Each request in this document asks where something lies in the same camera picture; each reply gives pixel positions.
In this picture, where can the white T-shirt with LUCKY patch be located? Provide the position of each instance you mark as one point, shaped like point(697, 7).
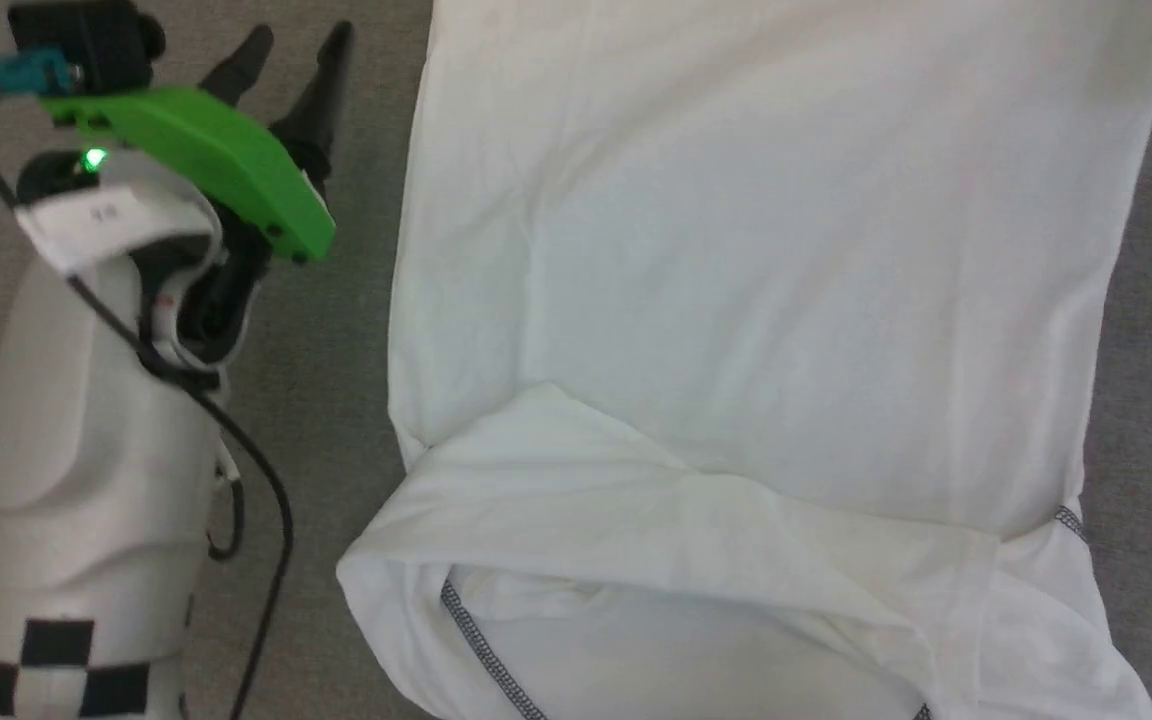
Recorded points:
point(766, 350)

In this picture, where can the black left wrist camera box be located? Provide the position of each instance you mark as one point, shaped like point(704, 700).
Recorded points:
point(86, 40)

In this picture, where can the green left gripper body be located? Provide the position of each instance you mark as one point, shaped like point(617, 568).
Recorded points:
point(206, 155)

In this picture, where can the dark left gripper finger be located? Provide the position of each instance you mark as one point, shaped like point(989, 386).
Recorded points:
point(241, 70)
point(321, 110)

